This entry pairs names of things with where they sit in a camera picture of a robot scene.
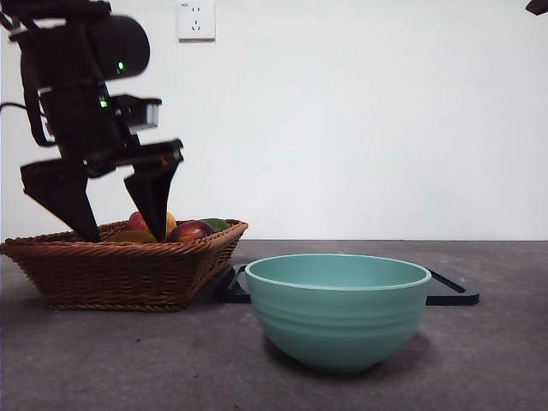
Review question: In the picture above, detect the brown kiwi fruit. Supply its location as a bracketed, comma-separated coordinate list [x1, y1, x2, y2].
[109, 229, 158, 244]

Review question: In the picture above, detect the teal ribbed bowl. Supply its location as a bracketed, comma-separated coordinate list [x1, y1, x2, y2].
[244, 253, 432, 372]

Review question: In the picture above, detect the brown wicker basket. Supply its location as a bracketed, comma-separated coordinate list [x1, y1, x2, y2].
[0, 218, 249, 313]

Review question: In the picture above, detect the red and yellow apple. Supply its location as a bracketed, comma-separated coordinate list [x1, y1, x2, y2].
[127, 211, 177, 235]

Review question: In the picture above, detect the dark red apple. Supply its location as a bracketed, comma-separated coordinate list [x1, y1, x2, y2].
[166, 220, 215, 243]

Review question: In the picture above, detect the green fruit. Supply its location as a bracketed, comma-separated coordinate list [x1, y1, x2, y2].
[199, 217, 231, 234]

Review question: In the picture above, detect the dark teal rectangular tray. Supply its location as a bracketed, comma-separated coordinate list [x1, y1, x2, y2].
[220, 263, 480, 307]

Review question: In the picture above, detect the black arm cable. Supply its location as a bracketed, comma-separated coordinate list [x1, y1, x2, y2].
[0, 76, 59, 147]

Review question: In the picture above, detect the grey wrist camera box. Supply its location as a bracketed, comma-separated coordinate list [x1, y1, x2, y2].
[111, 96, 163, 132]

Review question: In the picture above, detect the white wall socket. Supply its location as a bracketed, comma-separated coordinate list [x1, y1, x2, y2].
[178, 0, 217, 43]

